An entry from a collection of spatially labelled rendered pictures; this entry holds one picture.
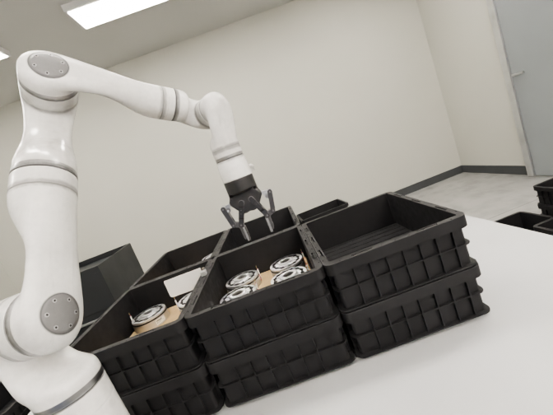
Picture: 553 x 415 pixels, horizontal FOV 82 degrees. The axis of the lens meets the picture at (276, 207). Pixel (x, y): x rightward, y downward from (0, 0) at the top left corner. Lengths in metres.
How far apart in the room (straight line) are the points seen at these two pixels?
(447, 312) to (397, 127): 3.98
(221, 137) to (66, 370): 0.51
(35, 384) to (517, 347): 0.76
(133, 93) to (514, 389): 0.84
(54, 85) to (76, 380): 0.47
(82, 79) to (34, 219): 0.28
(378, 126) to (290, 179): 1.35
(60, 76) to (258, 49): 3.77
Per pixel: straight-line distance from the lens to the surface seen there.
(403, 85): 4.74
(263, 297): 0.66
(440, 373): 0.71
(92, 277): 2.43
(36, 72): 0.71
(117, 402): 0.60
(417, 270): 0.72
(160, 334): 0.72
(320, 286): 0.67
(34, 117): 0.74
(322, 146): 4.27
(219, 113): 0.76
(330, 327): 0.70
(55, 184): 0.60
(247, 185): 0.77
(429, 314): 0.77
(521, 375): 0.70
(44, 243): 0.55
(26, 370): 0.59
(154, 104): 0.74
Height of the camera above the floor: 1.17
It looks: 9 degrees down
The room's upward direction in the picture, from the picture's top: 21 degrees counter-clockwise
